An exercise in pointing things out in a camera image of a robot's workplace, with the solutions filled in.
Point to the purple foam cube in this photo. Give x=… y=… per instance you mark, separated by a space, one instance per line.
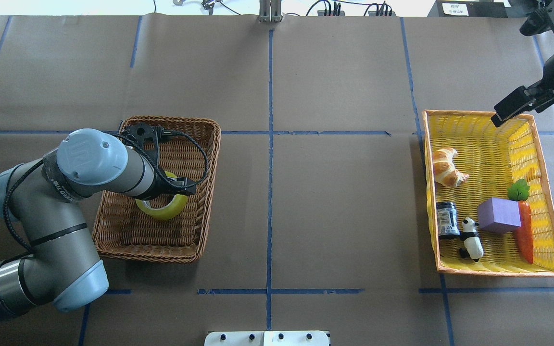
x=498 y=215

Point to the aluminium frame post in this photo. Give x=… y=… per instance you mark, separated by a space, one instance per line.
x=270 y=11

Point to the orange toy carrot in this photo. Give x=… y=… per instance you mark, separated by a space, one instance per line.
x=523 y=235

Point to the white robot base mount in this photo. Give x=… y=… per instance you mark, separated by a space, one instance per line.
x=268 y=338

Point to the toy croissant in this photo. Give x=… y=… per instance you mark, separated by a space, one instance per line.
x=444 y=169

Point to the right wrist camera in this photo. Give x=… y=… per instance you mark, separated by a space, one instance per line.
x=548 y=17

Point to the panda figurine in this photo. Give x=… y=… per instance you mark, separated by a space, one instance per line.
x=469 y=235

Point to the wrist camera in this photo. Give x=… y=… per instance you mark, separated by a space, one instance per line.
x=142 y=132
x=548 y=17

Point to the yellow packing tape roll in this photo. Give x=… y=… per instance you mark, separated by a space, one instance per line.
x=167 y=212

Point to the brown wicker basket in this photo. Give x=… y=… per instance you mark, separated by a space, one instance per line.
x=122 y=231

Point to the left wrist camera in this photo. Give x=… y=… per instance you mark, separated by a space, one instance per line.
x=142 y=132

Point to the black power strip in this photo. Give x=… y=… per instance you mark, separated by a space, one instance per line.
x=341 y=8

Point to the yellow woven plastic basket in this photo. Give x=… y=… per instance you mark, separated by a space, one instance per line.
x=494 y=158

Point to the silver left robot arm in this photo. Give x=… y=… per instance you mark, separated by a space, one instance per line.
x=39 y=203

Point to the black box with label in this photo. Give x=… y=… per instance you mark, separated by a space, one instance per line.
x=468 y=8

